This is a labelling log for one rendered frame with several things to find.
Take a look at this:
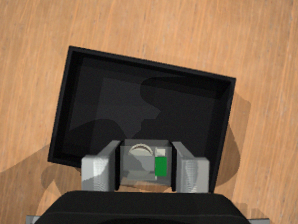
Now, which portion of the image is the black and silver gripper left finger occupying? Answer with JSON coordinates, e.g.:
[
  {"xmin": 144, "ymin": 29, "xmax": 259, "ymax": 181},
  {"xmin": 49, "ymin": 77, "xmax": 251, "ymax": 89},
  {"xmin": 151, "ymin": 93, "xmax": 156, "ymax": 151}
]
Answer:
[{"xmin": 82, "ymin": 140, "xmax": 123, "ymax": 192}]

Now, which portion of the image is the black rectangular tray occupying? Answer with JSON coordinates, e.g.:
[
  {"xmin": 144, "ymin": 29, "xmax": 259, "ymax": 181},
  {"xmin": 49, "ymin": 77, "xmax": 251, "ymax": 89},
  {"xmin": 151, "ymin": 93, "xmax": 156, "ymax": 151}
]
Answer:
[{"xmin": 47, "ymin": 45, "xmax": 237, "ymax": 193}]

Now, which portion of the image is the grey relay with green button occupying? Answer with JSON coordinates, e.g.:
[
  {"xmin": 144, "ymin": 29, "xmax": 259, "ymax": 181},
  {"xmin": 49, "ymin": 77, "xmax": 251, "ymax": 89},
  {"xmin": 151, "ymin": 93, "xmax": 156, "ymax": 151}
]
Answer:
[{"xmin": 120, "ymin": 139, "xmax": 172, "ymax": 186}]

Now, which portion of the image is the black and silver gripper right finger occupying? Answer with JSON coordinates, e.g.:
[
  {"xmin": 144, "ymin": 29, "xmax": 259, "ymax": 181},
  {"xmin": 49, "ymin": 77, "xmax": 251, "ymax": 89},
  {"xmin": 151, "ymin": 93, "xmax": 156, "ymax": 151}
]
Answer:
[{"xmin": 169, "ymin": 142, "xmax": 210, "ymax": 193}]

